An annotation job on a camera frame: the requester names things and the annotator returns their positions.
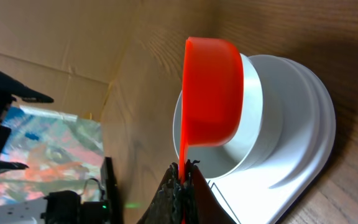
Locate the red measuring scoop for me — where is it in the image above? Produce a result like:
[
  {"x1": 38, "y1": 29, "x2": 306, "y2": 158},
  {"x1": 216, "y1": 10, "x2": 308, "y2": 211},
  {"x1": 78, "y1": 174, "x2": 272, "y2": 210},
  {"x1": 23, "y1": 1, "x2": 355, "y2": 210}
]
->
[{"x1": 178, "y1": 37, "x2": 244, "y2": 182}]

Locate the grey round bowl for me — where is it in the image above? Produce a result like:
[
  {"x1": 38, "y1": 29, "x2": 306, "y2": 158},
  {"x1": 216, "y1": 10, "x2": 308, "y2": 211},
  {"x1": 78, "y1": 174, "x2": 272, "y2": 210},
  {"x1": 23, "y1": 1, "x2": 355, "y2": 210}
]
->
[{"x1": 187, "y1": 54, "x2": 283, "y2": 179}]

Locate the white digital kitchen scale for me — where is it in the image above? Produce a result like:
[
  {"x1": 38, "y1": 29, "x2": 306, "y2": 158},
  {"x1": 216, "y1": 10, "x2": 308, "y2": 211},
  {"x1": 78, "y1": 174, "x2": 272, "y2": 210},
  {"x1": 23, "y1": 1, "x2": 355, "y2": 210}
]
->
[{"x1": 209, "y1": 55, "x2": 336, "y2": 223}]

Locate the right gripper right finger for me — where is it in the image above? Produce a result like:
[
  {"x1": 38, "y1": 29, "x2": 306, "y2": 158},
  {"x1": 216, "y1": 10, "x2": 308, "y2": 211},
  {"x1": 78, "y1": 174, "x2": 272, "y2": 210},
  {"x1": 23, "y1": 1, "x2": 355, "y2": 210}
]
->
[{"x1": 182, "y1": 160, "x2": 236, "y2": 224}]

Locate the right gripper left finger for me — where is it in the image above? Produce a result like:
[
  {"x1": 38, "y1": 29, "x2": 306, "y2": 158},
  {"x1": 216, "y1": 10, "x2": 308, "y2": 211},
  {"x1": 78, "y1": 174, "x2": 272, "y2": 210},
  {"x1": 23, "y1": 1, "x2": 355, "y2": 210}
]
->
[{"x1": 137, "y1": 162, "x2": 182, "y2": 224}]

